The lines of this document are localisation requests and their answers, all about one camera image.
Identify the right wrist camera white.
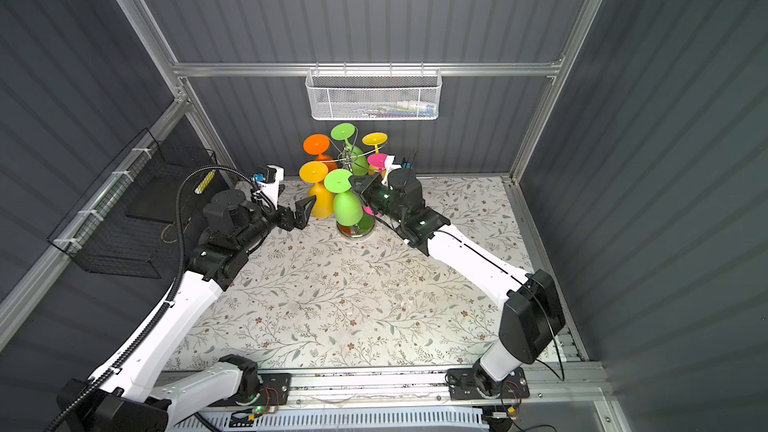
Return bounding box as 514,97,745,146
382,155,413,184

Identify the front yellow wine glass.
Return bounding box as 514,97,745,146
299,161,334,219

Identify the yellow wine glass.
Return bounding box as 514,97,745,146
299,161,334,219
362,132,388,154

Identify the yellow marker in basket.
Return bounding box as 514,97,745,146
194,170,216,195

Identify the black wire basket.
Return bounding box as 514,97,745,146
47,129,217,280

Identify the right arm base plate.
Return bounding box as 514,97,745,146
445,366,530,401

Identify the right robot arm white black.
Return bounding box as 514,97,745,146
350,168,566,396

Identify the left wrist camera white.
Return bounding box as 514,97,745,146
251,165,285,210

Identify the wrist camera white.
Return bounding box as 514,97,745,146
382,155,413,184
251,165,285,210

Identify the back yellow wine glass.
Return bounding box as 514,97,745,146
362,132,388,154

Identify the chrome wine glass rack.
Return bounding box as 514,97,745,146
336,175,376,239

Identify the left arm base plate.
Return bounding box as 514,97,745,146
210,373,292,407

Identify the white wire mesh basket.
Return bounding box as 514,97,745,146
305,68,443,121

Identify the orange wine glass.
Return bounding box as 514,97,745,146
303,134,338,172

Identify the green wine glass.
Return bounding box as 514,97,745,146
324,168,364,227
331,123,369,176

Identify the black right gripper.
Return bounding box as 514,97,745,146
350,174,406,229

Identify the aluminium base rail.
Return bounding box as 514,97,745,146
128,362,610,409

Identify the pink wine glass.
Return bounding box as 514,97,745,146
361,152,389,217

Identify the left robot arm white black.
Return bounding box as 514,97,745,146
47,185,316,431

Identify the white vented cable duct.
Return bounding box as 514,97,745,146
202,406,489,431

